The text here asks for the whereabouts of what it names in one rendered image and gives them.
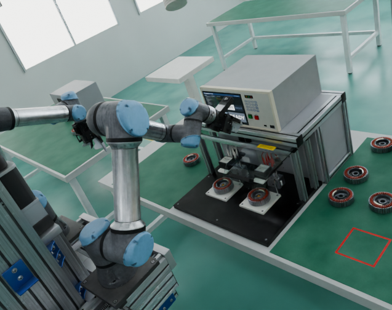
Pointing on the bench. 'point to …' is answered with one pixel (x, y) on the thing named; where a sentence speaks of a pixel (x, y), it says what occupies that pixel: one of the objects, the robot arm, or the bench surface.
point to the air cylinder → (276, 181)
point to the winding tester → (269, 87)
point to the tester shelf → (316, 107)
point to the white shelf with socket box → (181, 73)
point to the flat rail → (224, 140)
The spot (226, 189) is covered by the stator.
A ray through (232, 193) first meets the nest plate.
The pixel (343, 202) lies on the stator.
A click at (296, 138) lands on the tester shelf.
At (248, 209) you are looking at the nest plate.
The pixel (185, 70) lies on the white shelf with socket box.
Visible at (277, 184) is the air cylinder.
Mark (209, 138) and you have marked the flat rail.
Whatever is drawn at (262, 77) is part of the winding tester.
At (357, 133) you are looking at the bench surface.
